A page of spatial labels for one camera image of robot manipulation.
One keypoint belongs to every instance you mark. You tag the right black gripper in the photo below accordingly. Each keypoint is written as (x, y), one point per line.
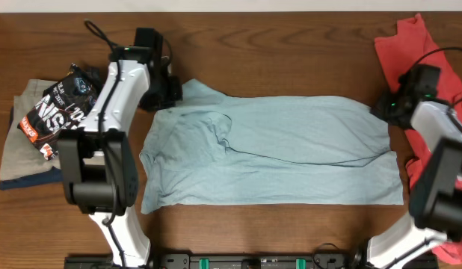
(380, 110)

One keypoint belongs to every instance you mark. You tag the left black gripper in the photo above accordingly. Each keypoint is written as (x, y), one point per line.
(175, 95)

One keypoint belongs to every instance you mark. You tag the light blue t-shirt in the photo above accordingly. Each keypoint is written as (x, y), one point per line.
(214, 149)

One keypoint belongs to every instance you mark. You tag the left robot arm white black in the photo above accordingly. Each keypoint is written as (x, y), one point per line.
(100, 175)

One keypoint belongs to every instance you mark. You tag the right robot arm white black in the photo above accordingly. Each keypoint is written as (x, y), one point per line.
(434, 214)

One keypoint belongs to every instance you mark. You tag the red printed t-shirt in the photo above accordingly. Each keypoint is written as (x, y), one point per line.
(397, 54)

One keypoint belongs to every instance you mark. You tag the black printed folded shirt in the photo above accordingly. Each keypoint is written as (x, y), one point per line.
(63, 106)

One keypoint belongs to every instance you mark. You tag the navy folded garment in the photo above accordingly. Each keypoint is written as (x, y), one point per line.
(22, 165)

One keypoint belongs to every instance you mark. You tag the beige folded garment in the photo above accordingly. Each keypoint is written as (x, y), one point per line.
(30, 96)

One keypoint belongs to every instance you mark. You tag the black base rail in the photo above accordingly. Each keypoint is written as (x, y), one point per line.
(184, 261)

